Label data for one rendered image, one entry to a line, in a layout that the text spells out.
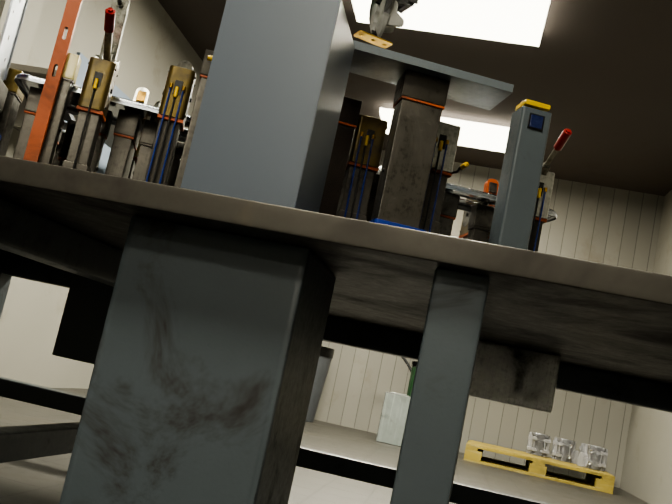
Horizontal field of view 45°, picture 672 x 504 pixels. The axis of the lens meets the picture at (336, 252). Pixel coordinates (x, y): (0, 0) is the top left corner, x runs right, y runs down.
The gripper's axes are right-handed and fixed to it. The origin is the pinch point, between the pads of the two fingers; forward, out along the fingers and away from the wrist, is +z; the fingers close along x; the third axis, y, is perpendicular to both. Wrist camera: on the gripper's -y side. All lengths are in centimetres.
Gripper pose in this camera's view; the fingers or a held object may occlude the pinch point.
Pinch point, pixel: (374, 32)
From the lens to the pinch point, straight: 187.2
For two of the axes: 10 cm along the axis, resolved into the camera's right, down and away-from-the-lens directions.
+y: 8.8, 2.5, 4.0
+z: -2.1, 9.7, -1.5
